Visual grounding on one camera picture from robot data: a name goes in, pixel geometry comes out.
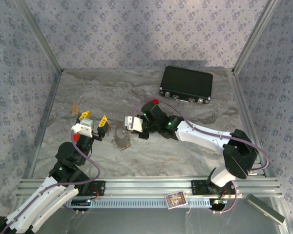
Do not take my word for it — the left circuit board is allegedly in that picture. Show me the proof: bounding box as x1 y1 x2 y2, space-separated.
71 198 91 208

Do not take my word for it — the circuit board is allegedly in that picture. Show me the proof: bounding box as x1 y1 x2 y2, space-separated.
71 198 91 208
209 198 228 207

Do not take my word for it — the black hard case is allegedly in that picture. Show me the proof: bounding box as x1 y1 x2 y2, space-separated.
158 65 213 105

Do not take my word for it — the printed card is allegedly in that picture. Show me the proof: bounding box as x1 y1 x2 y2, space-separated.
165 191 188 210

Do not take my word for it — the right circuit board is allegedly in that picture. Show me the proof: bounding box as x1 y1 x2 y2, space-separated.
209 198 228 207

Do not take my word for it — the grey metal bar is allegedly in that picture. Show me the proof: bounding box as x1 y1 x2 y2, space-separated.
244 194 285 224

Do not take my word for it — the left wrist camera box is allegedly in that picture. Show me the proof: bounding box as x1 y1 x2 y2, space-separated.
72 118 95 137

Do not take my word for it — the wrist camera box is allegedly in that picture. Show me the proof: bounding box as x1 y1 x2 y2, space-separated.
124 115 144 134
72 118 95 137

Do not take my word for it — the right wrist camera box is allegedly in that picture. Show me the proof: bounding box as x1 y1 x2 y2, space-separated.
124 115 144 134

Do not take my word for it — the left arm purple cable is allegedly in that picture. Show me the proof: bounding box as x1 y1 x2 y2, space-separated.
0 130 101 234

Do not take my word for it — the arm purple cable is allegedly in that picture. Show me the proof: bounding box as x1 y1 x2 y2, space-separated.
0 130 101 234
130 98 270 215

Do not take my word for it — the aluminium side rail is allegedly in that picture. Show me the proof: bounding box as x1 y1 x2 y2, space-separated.
226 69 272 178
21 70 64 180

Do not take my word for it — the left black mount plate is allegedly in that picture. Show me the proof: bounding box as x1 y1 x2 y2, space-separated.
83 180 106 196

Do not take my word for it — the black mount plate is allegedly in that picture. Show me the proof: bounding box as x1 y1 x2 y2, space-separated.
190 179 236 195
83 180 106 196

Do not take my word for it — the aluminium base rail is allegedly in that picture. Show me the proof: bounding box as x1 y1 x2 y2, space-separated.
16 177 283 198

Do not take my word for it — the slotted grey cable duct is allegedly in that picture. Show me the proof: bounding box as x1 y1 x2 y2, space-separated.
63 197 210 209

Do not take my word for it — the right black mount plate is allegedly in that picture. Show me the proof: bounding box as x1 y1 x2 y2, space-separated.
190 179 236 195

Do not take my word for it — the aluminium frame post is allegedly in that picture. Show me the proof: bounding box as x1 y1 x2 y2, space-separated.
231 0 284 76
13 0 64 73

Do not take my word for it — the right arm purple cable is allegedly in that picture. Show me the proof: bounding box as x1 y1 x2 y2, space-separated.
130 98 270 215

